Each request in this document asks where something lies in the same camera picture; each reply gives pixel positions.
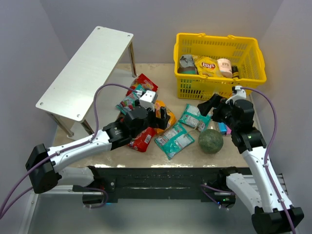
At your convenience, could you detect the grey and teal pouch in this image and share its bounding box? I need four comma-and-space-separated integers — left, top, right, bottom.
177, 54, 197, 75

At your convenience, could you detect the blue rectangular box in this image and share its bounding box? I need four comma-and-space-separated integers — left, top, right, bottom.
218, 123, 227, 135

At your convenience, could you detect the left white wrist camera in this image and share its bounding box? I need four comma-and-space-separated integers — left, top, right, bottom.
139, 90, 157, 109

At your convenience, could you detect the pink cream jar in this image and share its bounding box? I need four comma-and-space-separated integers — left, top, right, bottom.
217, 58, 233, 78

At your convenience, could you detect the teal Fox's candy bag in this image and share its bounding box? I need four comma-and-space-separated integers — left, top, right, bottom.
116, 90, 141, 115

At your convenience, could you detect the dark brown small bottle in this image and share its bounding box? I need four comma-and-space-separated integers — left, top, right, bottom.
232, 66, 240, 78

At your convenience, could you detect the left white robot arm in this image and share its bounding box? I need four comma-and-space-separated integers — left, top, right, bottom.
25, 106, 171, 194

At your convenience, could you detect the red fruit candy bag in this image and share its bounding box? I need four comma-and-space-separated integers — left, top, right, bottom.
130, 74, 158, 92

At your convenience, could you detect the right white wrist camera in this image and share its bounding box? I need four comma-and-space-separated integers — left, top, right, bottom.
225, 85, 247, 104

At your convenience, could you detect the white two-tier shelf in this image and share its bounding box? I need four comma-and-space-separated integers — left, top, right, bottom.
36, 26, 137, 139

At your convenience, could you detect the green round melon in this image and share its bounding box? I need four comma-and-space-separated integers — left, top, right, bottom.
198, 129, 224, 154

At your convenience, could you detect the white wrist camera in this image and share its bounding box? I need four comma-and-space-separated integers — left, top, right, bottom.
225, 85, 247, 104
139, 90, 157, 109

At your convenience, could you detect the red candy bag with barcode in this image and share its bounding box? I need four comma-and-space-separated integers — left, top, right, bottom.
128, 127, 156, 153

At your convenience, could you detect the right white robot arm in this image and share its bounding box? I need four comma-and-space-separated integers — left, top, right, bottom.
197, 92, 304, 234

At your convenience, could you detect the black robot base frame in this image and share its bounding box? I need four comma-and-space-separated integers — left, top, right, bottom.
73, 166, 252, 207

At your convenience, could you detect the teal mint candy bag front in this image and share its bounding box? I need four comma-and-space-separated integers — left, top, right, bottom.
155, 122, 195, 160

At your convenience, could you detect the teal mint candy bag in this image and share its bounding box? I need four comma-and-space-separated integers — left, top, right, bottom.
155, 122, 195, 160
179, 104, 211, 133

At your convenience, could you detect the orange gummy candy bag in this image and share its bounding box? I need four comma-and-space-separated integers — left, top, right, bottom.
155, 100, 176, 135

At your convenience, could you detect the pink rectangular box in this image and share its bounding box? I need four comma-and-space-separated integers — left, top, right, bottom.
226, 126, 232, 135

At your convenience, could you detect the yellow Lays chip bag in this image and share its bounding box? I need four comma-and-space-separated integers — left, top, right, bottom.
192, 55, 222, 77

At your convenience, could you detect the yellow plastic shopping basket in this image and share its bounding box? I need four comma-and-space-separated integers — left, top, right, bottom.
174, 33, 267, 100

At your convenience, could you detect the teal mint candy bag rear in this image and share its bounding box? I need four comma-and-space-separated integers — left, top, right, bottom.
179, 104, 211, 133

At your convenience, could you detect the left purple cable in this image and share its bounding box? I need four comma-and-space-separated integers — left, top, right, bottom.
0, 83, 141, 219

